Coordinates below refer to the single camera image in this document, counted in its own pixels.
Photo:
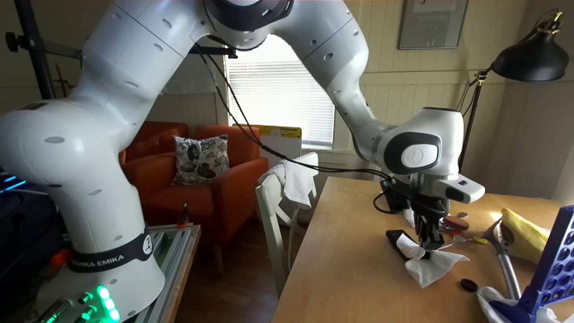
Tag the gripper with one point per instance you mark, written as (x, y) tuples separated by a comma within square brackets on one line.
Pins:
[(429, 207)]

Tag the white paper towel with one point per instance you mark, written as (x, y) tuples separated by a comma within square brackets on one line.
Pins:
[(432, 267)]

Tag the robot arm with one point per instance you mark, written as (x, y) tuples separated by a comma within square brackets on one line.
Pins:
[(112, 89)]

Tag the black remote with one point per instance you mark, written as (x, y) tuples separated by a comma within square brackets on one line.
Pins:
[(395, 240)]

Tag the brown round disc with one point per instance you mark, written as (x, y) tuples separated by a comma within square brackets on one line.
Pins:
[(456, 223)]

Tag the small yellow piece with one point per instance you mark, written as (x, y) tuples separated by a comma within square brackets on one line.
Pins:
[(480, 240)]

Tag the black round disc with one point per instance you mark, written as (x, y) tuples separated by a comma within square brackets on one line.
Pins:
[(469, 285)]

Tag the grey metal utensil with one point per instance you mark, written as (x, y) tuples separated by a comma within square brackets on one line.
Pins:
[(506, 264)]

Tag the white plastic bag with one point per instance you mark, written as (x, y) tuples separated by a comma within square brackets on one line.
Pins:
[(486, 303)]

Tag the yellow banana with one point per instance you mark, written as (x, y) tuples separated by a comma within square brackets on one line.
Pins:
[(524, 235)]

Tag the blue grid game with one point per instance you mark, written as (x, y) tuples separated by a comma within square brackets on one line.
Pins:
[(554, 264)]

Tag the white wooden chair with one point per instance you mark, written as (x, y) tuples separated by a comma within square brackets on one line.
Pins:
[(273, 224)]

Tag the white board with yellow strip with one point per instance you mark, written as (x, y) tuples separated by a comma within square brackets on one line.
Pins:
[(282, 143)]

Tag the black floor lamp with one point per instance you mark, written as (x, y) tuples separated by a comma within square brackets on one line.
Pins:
[(531, 58)]

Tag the window with blinds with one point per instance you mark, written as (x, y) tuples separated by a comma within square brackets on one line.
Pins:
[(280, 94)]

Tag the orange armchair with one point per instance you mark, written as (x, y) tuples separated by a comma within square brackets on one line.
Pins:
[(224, 193)]

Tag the framed picture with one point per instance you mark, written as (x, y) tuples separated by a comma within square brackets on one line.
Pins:
[(432, 22)]

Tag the floral cushion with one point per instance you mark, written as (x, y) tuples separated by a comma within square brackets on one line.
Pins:
[(199, 159)]

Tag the small orange black tool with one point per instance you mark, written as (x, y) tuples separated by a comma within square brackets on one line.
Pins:
[(183, 217)]

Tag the black computer box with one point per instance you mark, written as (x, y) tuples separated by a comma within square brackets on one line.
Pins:
[(27, 233)]

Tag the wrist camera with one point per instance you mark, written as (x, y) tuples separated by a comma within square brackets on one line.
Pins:
[(394, 197)]

